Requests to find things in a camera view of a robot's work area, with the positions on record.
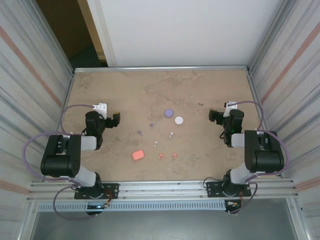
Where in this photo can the aluminium side frame rail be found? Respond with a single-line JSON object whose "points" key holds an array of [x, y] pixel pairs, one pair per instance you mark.
{"points": [[68, 95], [255, 95]]}

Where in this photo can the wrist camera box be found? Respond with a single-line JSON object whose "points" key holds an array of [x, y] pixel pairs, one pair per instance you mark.
{"points": [[231, 103], [102, 108]]}

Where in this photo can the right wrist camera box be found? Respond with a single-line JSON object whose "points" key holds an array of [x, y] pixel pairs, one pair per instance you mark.
{"points": [[231, 103]]}

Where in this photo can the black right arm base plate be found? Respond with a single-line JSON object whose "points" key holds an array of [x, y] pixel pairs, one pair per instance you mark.
{"points": [[212, 190]]}

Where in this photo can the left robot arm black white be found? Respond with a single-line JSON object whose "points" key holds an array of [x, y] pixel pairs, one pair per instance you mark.
{"points": [[60, 162]]}

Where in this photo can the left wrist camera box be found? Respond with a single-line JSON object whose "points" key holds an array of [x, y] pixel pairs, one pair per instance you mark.
{"points": [[102, 108]]}

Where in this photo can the brown wooden door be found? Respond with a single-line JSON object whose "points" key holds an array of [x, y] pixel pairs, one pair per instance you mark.
{"points": [[62, 25]]}

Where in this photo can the purple earbud charging case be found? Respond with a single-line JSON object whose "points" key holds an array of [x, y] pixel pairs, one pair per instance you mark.
{"points": [[168, 112]]}

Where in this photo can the white earbud charging case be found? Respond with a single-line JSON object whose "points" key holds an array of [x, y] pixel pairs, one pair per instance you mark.
{"points": [[179, 120]]}

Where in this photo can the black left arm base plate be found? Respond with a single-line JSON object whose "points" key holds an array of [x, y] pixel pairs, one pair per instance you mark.
{"points": [[111, 191]]}

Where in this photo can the white earbud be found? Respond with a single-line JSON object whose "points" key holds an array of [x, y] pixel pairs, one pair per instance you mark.
{"points": [[155, 143], [171, 135]]}

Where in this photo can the aluminium mounting rail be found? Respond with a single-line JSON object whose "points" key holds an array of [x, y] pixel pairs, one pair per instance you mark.
{"points": [[160, 190]]}

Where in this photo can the aluminium table edge rail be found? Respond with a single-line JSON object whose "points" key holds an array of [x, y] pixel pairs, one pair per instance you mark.
{"points": [[125, 68]]}

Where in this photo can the beige door frame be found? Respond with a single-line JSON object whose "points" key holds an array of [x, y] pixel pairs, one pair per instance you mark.
{"points": [[91, 25]]}

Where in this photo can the pink earbud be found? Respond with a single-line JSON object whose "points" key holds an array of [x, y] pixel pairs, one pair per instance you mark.
{"points": [[174, 156], [160, 156]]}

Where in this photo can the pink earbud charging case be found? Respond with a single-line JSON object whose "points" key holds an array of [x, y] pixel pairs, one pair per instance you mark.
{"points": [[138, 155]]}

